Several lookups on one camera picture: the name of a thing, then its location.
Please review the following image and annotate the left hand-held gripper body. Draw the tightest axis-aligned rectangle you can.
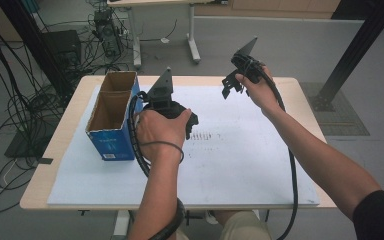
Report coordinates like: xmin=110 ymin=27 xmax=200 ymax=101
xmin=141 ymin=66 xmax=195 ymax=120

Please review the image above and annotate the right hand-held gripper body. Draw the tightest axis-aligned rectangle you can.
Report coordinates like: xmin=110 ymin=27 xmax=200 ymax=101
xmin=229 ymin=36 xmax=268 ymax=85

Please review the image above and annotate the blue cardboard box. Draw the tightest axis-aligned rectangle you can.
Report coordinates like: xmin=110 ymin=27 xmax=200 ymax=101
xmin=85 ymin=70 xmax=145 ymax=162

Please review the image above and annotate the person's right hand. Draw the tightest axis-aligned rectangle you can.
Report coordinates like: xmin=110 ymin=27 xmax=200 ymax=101
xmin=234 ymin=66 xmax=284 ymax=117

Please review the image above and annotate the person's left hand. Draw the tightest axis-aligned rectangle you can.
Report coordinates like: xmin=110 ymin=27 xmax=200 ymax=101
xmin=134 ymin=107 xmax=193 ymax=165

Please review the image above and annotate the black wrist band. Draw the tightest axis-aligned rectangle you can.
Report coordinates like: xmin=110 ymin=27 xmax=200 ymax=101
xmin=139 ymin=140 xmax=185 ymax=165

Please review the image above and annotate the white desk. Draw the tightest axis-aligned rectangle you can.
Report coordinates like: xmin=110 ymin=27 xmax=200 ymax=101
xmin=106 ymin=0 xmax=230 ymax=70

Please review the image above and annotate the wooden table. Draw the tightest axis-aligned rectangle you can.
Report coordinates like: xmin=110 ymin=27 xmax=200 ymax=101
xmin=19 ymin=74 xmax=338 ymax=211

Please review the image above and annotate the black box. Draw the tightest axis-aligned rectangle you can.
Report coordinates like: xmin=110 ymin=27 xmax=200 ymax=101
xmin=42 ymin=29 xmax=83 ymax=68

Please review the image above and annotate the person's leg in beige pants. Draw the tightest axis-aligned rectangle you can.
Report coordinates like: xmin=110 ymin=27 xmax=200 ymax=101
xmin=175 ymin=209 xmax=273 ymax=240

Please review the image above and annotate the white table leg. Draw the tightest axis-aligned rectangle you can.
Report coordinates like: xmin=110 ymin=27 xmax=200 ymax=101
xmin=112 ymin=209 xmax=132 ymax=240

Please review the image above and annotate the black floor plate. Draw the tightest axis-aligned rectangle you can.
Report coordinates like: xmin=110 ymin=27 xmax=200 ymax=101
xmin=4 ymin=129 xmax=58 ymax=160

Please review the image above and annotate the black shirt sleeve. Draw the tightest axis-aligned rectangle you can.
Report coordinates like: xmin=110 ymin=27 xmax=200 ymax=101
xmin=352 ymin=189 xmax=384 ymax=240

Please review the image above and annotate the left gripper spiral-wrapped cable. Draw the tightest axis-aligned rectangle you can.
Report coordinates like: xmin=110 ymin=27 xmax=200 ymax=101
xmin=127 ymin=91 xmax=187 ymax=240

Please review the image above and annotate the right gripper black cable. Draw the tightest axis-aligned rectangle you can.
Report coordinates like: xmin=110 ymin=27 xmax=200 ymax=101
xmin=239 ymin=54 xmax=300 ymax=240

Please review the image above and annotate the white power adapter with cables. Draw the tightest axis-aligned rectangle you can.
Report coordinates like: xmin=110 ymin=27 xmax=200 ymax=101
xmin=0 ymin=0 xmax=138 ymax=216

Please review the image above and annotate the black slanted metal post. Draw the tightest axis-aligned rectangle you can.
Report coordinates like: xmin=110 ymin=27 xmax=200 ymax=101
xmin=0 ymin=0 xmax=75 ymax=101

